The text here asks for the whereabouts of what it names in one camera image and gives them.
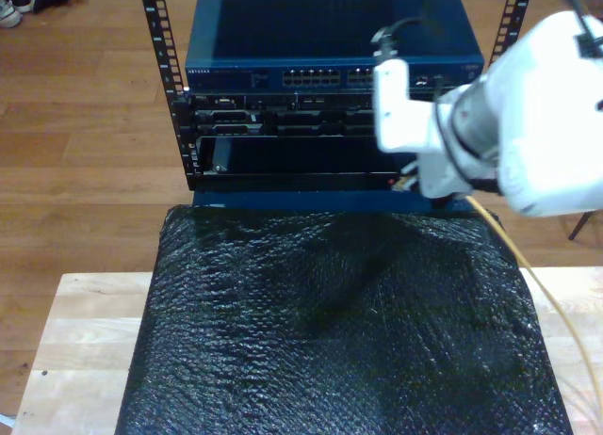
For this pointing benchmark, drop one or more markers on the blue rack shelf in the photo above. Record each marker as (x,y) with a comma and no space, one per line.
(306,200)

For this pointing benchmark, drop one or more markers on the black empty rack chassis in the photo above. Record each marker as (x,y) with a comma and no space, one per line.
(292,157)

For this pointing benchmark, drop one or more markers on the black rack server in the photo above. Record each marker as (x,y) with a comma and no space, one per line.
(282,119)

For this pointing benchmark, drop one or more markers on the brown wooden chair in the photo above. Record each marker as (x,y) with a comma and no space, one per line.
(580,224)

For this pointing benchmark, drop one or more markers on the black textured mat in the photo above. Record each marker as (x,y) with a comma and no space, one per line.
(282,336)

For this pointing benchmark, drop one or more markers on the white sneaker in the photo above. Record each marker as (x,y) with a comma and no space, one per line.
(9,13)

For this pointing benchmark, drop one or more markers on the black perforated rack post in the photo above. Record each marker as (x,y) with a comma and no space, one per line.
(511,16)
(160,44)

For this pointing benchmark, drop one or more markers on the blue network switch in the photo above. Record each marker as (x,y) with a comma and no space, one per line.
(282,30)

